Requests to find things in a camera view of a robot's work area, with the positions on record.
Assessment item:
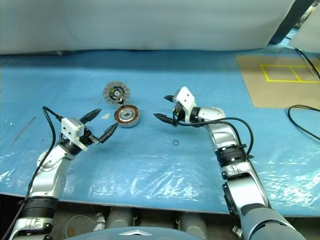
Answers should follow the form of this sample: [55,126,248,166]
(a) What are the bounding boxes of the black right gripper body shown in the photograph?
[172,101,187,127]

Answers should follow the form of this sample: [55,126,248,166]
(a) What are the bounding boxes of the grey-blue robot torso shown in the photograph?
[62,226,199,240]

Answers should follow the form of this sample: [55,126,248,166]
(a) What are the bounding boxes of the grey rounded cylinder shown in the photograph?
[178,211,209,234]
[105,206,136,230]

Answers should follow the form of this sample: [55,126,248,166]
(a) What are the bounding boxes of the silver disc rotor plate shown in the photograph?
[103,80,132,107]

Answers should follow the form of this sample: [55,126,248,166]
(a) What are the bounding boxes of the thin white wire loop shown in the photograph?
[65,213,99,234]

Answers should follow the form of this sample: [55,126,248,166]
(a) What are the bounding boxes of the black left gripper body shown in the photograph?
[79,126,101,149]

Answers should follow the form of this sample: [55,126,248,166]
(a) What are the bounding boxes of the silver motor stator copper windings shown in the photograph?
[113,104,141,129]

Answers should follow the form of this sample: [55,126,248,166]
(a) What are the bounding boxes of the brown cardboard sheet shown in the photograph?
[235,54,320,109]

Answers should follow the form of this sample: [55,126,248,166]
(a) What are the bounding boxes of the white board panel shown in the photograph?
[289,13,320,55]

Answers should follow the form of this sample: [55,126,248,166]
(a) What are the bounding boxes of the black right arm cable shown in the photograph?
[174,117,255,161]

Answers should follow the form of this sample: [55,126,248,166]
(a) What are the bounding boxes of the blue plastic-covered table mat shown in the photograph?
[0,42,320,216]

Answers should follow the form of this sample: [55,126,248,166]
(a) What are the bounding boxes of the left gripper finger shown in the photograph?
[95,122,119,145]
[80,108,102,124]

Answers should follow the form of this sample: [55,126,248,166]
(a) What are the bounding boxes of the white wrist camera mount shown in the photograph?
[172,86,197,124]
[61,116,90,151]

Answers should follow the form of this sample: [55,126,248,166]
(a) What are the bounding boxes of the black looped cable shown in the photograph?
[287,104,320,142]

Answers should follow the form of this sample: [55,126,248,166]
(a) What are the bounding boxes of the dark grey panel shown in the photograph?
[269,0,311,45]

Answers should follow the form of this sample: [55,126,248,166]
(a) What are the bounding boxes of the thin metal rod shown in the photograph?
[9,116,37,147]

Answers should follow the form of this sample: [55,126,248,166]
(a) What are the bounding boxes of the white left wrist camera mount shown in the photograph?
[61,116,90,151]

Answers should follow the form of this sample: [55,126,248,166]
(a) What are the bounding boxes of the white foam backdrop sheet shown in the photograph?
[0,0,297,56]

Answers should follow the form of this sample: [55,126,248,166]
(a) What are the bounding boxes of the thin dark cable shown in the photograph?
[294,48,320,81]

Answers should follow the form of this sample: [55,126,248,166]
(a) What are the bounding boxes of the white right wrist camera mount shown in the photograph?
[172,86,197,124]

